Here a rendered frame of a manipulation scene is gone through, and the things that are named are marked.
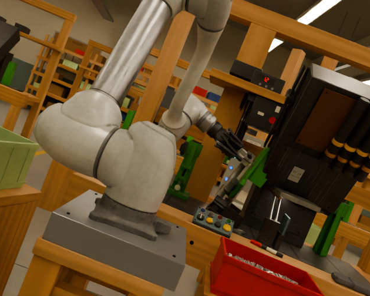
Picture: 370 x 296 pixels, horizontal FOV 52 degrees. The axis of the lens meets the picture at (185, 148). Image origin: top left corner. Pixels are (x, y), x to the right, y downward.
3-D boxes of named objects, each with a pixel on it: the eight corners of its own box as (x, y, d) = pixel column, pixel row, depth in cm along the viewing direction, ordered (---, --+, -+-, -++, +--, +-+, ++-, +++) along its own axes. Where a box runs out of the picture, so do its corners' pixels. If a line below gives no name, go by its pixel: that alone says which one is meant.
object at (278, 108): (278, 135, 186) (290, 107, 185) (245, 123, 187) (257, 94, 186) (273, 136, 198) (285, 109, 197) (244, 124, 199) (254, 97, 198)
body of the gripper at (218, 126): (211, 127, 166) (226, 141, 166) (219, 117, 171) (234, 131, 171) (202, 135, 171) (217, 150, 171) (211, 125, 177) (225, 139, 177)
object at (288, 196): (318, 215, 142) (321, 208, 142) (277, 198, 143) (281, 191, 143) (296, 199, 181) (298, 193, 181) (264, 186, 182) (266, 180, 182)
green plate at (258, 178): (253, 198, 161) (283, 158, 160) (237, 186, 161) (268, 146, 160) (250, 194, 172) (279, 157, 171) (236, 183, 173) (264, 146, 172)
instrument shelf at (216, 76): (384, 144, 181) (387, 136, 181) (208, 74, 187) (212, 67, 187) (364, 144, 206) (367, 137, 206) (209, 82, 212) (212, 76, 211)
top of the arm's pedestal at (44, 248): (158, 304, 89) (164, 289, 89) (30, 253, 89) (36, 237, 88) (166, 258, 121) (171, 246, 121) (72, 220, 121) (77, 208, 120)
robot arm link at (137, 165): (151, 218, 95) (184, 136, 94) (86, 189, 97) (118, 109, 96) (163, 208, 111) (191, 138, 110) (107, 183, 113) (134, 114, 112)
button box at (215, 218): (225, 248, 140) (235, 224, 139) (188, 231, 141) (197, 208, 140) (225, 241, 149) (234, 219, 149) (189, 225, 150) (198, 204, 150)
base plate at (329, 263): (384, 302, 149) (386, 297, 149) (127, 192, 156) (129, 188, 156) (347, 266, 191) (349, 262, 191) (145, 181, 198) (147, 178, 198)
